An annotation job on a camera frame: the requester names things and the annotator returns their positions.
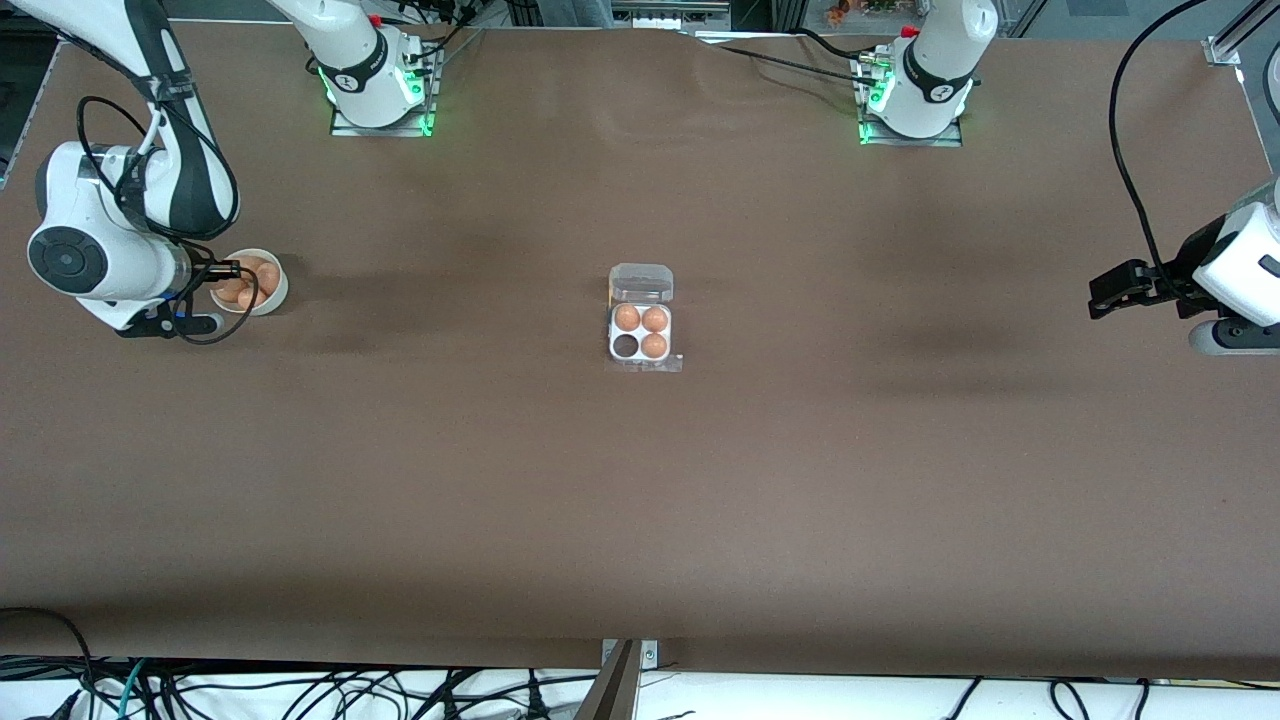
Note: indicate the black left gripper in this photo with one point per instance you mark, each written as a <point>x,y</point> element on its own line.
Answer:
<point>1174,272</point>

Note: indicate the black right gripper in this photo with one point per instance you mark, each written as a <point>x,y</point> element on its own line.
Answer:
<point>200,277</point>

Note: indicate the clear plastic egg carton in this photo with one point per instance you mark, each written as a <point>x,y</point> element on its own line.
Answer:
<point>640,280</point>

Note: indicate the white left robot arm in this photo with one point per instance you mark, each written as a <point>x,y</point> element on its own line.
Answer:
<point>935,70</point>

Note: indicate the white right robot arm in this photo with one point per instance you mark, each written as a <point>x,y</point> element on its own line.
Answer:
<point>110,265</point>

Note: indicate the small white bowl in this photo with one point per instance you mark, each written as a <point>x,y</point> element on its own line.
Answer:
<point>275,300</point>

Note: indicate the aluminium corner profile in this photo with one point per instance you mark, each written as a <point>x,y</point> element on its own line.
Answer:
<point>1235,40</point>

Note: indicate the person legs in jeans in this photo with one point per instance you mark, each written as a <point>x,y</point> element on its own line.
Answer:
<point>575,12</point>

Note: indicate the brown table cover sheet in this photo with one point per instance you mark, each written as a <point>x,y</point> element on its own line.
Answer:
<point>640,500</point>

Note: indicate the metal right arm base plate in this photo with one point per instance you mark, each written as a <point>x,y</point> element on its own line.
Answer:
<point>350,128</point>

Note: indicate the aluminium table edge frame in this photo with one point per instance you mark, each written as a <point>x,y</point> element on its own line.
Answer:
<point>1265,120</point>

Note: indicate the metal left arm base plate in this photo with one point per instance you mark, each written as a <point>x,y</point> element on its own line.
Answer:
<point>945,138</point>

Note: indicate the metal frame rack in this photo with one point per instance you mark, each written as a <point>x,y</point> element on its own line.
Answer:
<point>690,12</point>

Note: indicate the small metal bracket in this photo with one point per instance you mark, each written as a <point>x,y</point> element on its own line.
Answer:
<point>650,655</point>

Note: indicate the dark camera mount pole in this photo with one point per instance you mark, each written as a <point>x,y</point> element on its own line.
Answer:
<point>612,695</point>

